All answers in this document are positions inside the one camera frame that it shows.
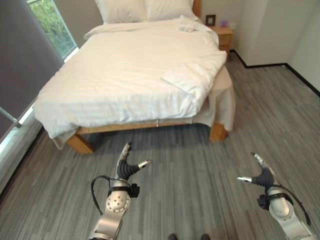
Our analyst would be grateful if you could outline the white duvet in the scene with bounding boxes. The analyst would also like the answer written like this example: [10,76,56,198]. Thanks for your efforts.
[32,15,228,139]

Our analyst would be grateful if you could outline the window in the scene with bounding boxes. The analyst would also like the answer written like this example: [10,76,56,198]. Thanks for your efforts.
[29,0,80,61]

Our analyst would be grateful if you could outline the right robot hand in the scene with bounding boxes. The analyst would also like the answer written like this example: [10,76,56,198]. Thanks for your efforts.
[236,151,279,189]

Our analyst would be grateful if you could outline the grey roller blind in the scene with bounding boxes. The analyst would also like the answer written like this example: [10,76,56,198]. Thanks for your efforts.
[0,0,65,144]

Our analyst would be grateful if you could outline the wooden nightstand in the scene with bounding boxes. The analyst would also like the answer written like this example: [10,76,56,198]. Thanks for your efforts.
[211,25,234,54]

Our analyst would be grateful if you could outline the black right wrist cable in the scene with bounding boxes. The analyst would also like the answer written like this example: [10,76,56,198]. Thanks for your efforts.
[279,184,311,226]

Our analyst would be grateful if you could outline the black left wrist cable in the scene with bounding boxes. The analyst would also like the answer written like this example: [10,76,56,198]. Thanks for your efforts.
[90,175,112,216]

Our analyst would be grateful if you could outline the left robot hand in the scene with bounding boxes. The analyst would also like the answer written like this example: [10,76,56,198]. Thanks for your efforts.
[116,141,153,181]

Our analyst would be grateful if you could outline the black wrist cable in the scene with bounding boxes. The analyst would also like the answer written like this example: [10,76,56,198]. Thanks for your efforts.
[279,184,311,226]
[90,175,112,216]

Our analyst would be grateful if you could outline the wooden bed frame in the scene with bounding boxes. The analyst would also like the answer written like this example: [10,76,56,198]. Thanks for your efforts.
[65,0,229,154]

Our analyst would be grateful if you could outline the white pillow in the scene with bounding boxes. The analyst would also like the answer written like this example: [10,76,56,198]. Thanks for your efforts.
[144,0,199,22]
[94,0,148,25]

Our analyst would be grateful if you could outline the grey metal window handle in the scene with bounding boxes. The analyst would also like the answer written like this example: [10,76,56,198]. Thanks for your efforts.
[0,106,23,129]

